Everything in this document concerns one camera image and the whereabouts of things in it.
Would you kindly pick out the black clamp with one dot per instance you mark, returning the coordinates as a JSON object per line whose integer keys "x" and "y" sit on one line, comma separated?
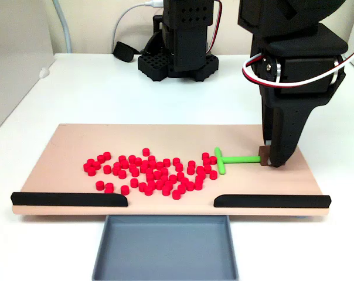
{"x": 122, "y": 52}

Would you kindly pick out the black edge rail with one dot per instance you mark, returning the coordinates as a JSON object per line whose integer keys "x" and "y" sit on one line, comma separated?
{"x": 68, "y": 199}
{"x": 270, "y": 201}

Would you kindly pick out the peach flat work board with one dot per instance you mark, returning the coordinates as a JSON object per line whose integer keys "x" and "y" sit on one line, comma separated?
{"x": 253, "y": 181}

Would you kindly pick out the grey shallow tray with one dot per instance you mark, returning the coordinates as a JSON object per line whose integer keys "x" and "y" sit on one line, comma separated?
{"x": 165, "y": 248}

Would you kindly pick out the small white knob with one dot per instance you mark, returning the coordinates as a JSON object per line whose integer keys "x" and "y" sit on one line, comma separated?
{"x": 44, "y": 73}

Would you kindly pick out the red cylindrical granule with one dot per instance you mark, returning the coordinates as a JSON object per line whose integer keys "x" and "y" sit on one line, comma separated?
{"x": 190, "y": 170}
{"x": 135, "y": 172}
{"x": 125, "y": 164}
{"x": 201, "y": 174}
{"x": 191, "y": 164}
{"x": 144, "y": 162}
{"x": 101, "y": 158}
{"x": 213, "y": 174}
{"x": 157, "y": 174}
{"x": 108, "y": 191}
{"x": 107, "y": 155}
{"x": 181, "y": 188}
{"x": 125, "y": 190}
{"x": 206, "y": 161}
{"x": 109, "y": 186}
{"x": 86, "y": 167}
{"x": 117, "y": 165}
{"x": 184, "y": 181}
{"x": 107, "y": 169}
{"x": 145, "y": 151}
{"x": 122, "y": 174}
{"x": 116, "y": 170}
{"x": 180, "y": 176}
{"x": 159, "y": 184}
{"x": 176, "y": 194}
{"x": 164, "y": 178}
{"x": 134, "y": 182}
{"x": 213, "y": 160}
{"x": 150, "y": 177}
{"x": 91, "y": 171}
{"x": 132, "y": 159}
{"x": 132, "y": 167}
{"x": 90, "y": 161}
{"x": 199, "y": 178}
{"x": 173, "y": 178}
{"x": 207, "y": 168}
{"x": 166, "y": 191}
{"x": 149, "y": 171}
{"x": 200, "y": 169}
{"x": 160, "y": 165}
{"x": 168, "y": 184}
{"x": 198, "y": 185}
{"x": 190, "y": 185}
{"x": 122, "y": 159}
{"x": 138, "y": 161}
{"x": 148, "y": 191}
{"x": 142, "y": 186}
{"x": 164, "y": 171}
{"x": 151, "y": 183}
{"x": 179, "y": 167}
{"x": 205, "y": 156}
{"x": 176, "y": 161}
{"x": 152, "y": 164}
{"x": 99, "y": 185}
{"x": 151, "y": 159}
{"x": 144, "y": 168}
{"x": 96, "y": 165}
{"x": 166, "y": 162}

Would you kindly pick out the green T pusher brown block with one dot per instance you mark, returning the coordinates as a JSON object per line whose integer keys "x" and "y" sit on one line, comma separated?
{"x": 241, "y": 159}

